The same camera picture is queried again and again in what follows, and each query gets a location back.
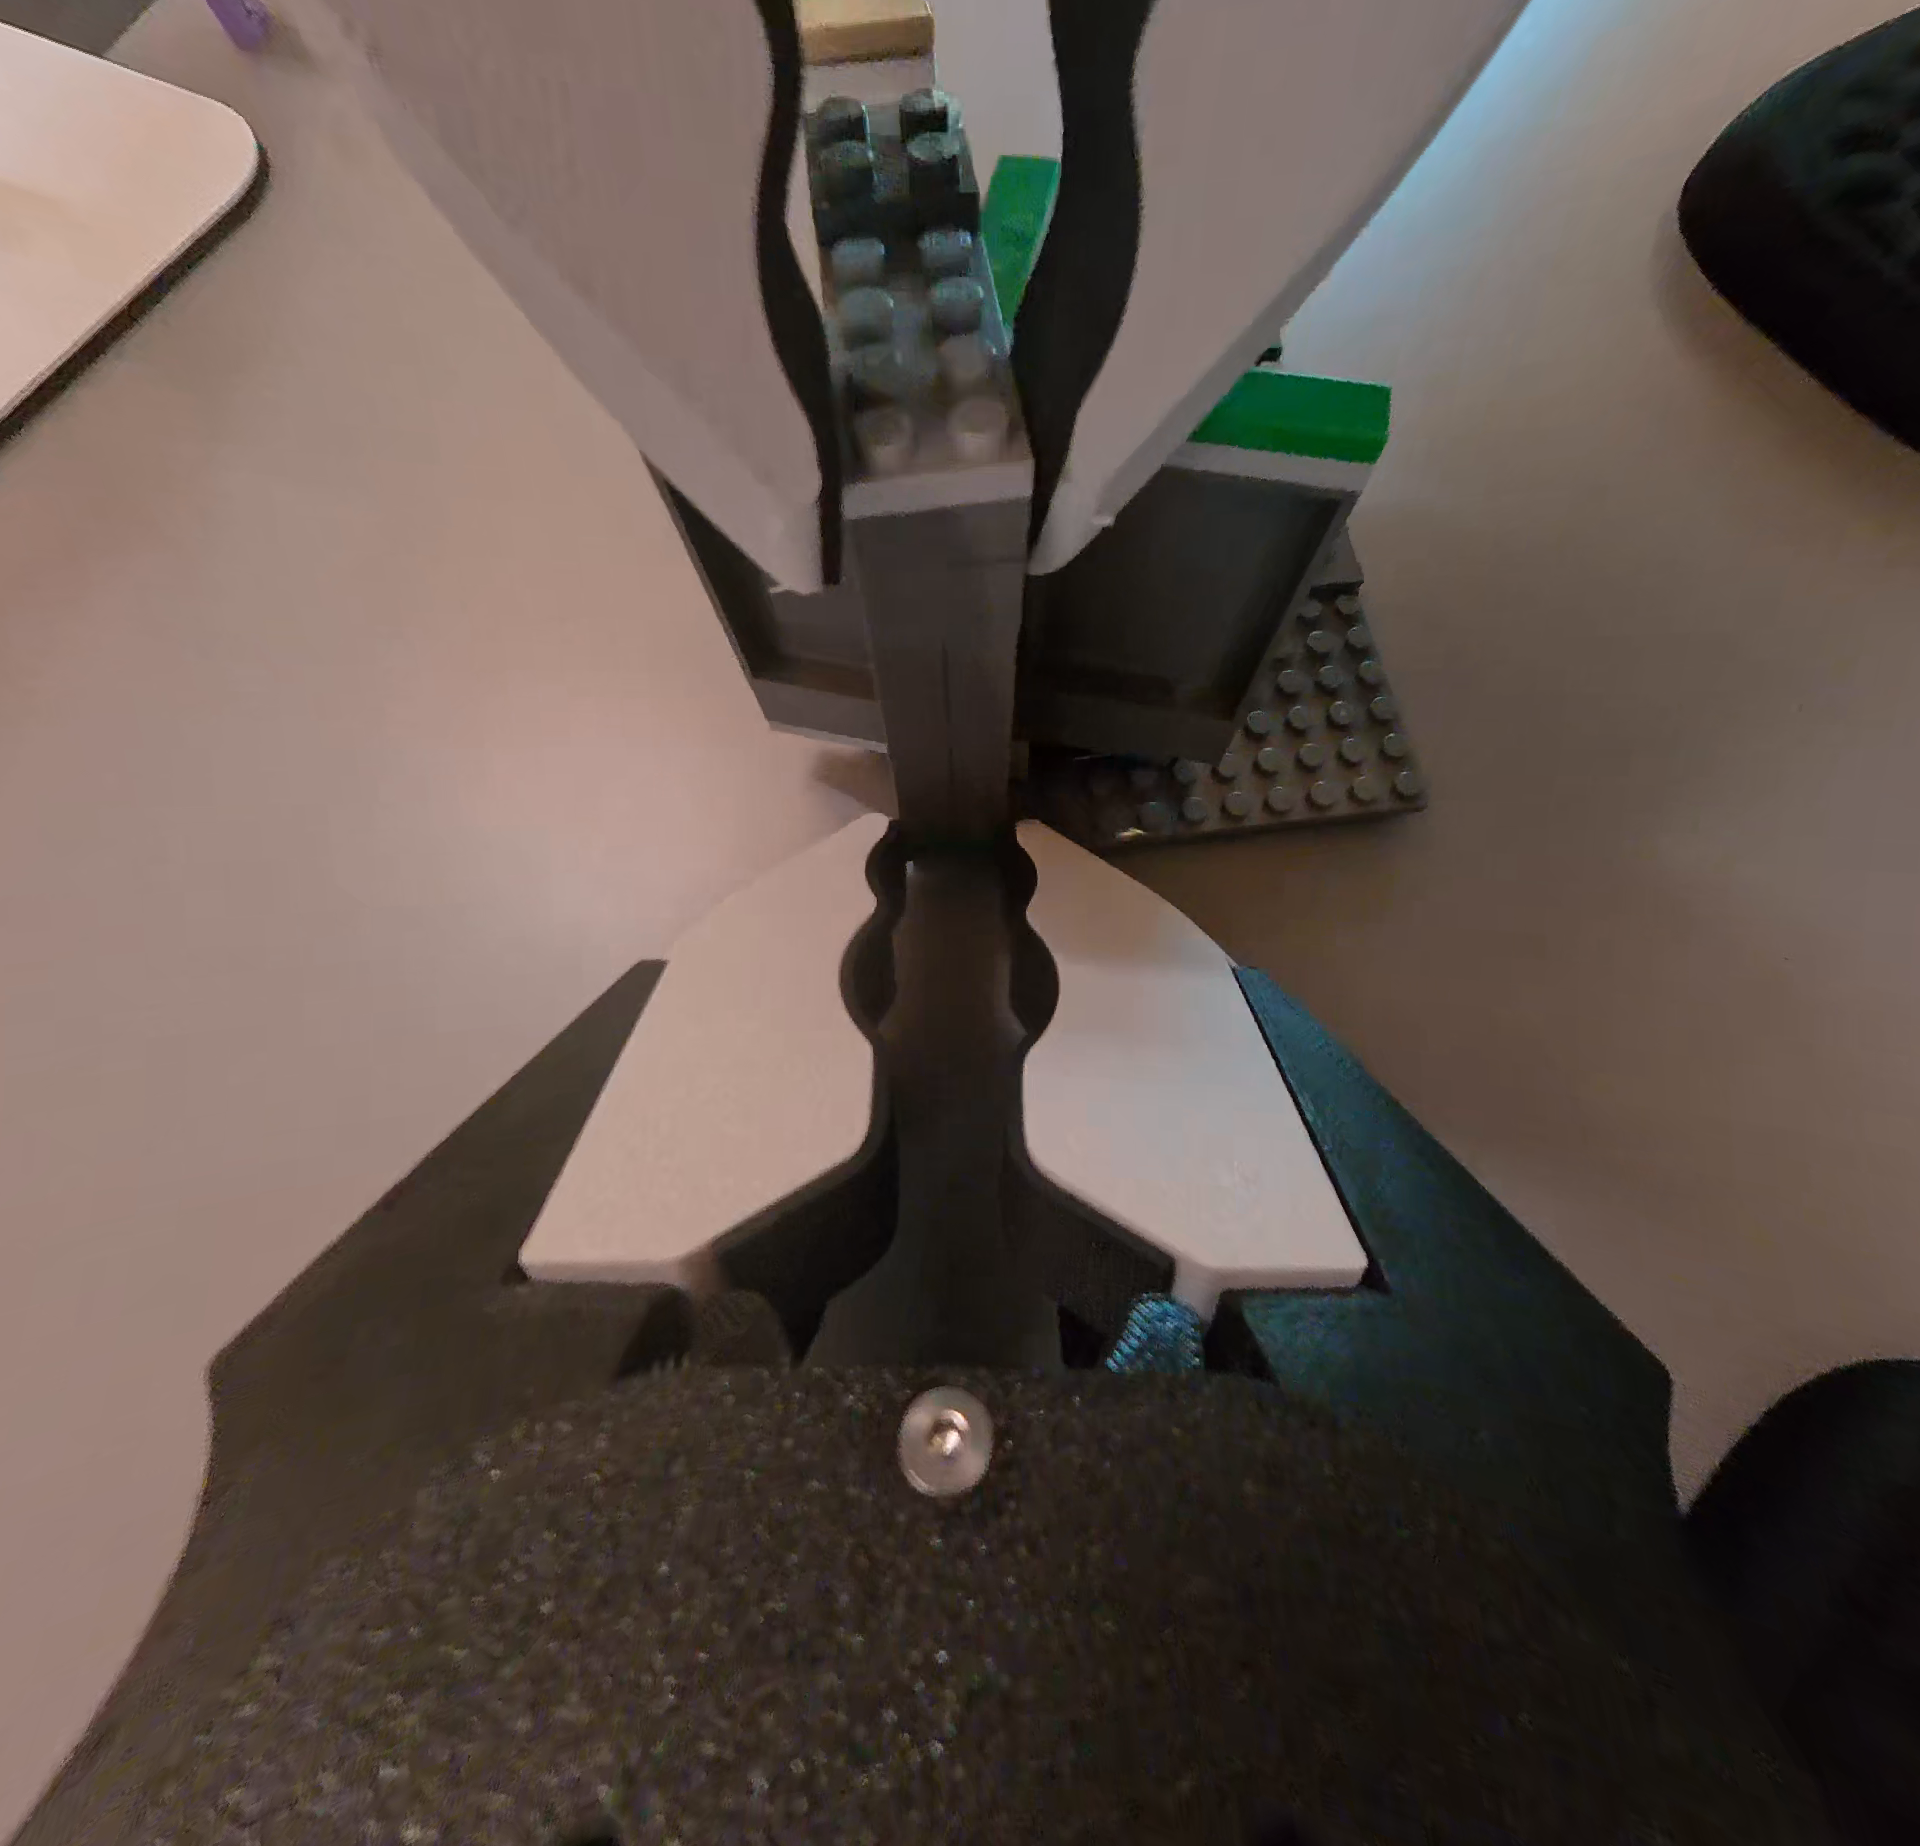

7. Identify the green flat brick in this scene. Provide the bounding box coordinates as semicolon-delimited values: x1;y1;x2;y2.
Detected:
982;155;1064;321

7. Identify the grey brick tower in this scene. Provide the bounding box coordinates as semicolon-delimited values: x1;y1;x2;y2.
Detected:
801;83;1069;1371

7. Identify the grey brick wall green top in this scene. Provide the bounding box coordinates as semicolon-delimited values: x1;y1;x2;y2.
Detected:
1024;376;1392;763

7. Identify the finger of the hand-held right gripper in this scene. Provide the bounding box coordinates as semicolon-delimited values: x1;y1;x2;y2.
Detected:
1011;0;1583;577
270;0;841;591

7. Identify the black textured pad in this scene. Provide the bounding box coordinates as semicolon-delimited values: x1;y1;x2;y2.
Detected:
1676;9;1920;453

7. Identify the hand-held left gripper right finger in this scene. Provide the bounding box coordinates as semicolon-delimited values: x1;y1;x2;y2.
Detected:
1011;819;1369;1319

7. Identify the tan brick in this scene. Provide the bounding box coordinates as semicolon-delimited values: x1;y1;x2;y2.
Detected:
794;0;936;74

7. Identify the beige desk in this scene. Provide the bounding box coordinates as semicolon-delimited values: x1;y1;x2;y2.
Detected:
0;0;1920;1789

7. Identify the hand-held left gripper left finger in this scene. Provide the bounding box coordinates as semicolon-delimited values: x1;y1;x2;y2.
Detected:
517;812;917;1338

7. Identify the white tray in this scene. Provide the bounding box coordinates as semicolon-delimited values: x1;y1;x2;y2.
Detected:
0;20;268;442

